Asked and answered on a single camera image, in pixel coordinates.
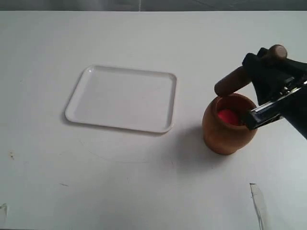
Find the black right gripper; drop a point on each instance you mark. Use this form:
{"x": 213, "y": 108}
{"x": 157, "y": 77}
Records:
{"x": 272, "y": 80}

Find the brown wooden pestle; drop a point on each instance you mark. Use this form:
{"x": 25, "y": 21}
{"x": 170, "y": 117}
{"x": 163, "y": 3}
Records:
{"x": 239, "y": 78}

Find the red ball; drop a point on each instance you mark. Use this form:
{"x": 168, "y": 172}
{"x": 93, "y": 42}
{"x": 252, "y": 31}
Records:
{"x": 229, "y": 116}

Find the brown wooden mortar bowl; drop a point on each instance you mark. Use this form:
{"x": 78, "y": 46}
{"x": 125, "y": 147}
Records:
{"x": 222, "y": 137}

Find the white rectangular plastic tray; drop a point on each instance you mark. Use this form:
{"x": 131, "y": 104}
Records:
{"x": 130, "y": 99}

